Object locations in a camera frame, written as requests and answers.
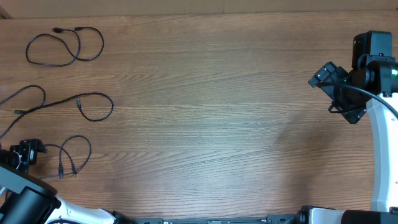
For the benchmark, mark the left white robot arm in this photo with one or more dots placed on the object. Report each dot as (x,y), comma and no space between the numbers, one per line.
(34,201)

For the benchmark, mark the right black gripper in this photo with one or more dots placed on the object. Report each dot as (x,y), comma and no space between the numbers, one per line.
(355,112)

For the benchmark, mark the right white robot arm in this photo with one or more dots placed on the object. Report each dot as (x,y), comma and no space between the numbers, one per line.
(369,88)

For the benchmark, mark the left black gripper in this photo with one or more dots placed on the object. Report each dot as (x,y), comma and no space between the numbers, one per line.
(27,147)

